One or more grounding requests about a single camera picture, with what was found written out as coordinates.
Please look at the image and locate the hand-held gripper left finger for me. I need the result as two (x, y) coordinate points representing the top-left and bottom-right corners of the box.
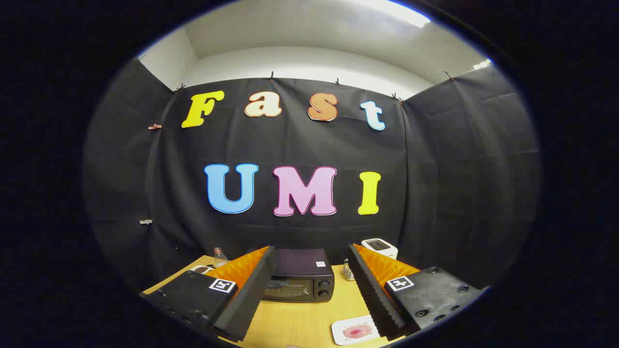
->
(140, 246), (277, 343)

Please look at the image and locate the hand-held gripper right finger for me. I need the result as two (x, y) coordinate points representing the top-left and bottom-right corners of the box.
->
(347, 243), (490, 341)

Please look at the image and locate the white square plate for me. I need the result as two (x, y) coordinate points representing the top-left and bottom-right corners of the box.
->
(331, 315), (383, 346)

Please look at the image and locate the black toaster oven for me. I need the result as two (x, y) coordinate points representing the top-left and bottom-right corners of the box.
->
(261, 248), (336, 303)

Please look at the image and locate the white bread toaster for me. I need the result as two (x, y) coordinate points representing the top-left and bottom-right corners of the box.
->
(361, 238), (398, 261)

